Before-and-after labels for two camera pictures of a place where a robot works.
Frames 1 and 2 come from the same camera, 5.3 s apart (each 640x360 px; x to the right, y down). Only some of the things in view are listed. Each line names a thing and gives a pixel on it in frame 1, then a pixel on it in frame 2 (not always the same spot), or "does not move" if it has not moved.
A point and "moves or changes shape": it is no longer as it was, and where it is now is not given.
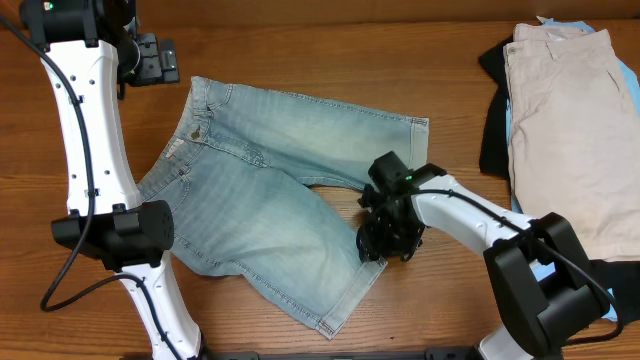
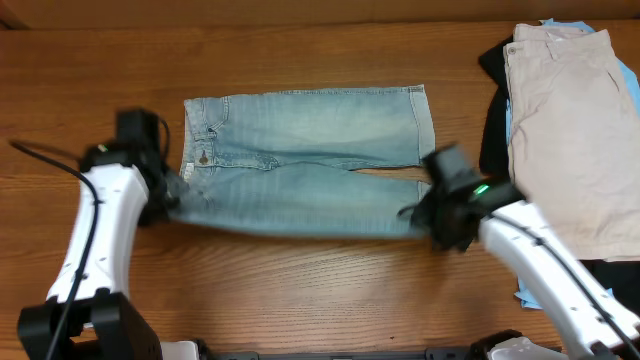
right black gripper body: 382,238 → 432,215
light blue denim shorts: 232,171 moves or changes shape
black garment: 620,280 does not move
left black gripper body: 151,60 → 163,195
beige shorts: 574,116 does not move
